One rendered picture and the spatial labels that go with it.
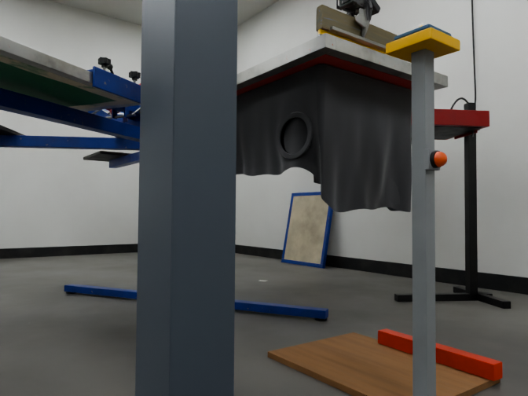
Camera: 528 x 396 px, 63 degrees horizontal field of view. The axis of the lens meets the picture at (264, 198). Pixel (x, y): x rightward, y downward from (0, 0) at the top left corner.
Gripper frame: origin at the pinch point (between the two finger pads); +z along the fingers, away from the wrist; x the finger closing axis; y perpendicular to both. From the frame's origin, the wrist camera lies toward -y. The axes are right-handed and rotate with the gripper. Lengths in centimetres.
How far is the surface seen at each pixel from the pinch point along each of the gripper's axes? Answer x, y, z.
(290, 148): -9.4, 21.0, 38.0
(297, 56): 2.6, 28.9, 14.0
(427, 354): 33, 13, 92
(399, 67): 13.8, -2.5, 13.2
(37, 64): -48, 87, 15
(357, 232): -177, -201, 74
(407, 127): 4.9, -19.2, 28.2
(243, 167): -38, 20, 42
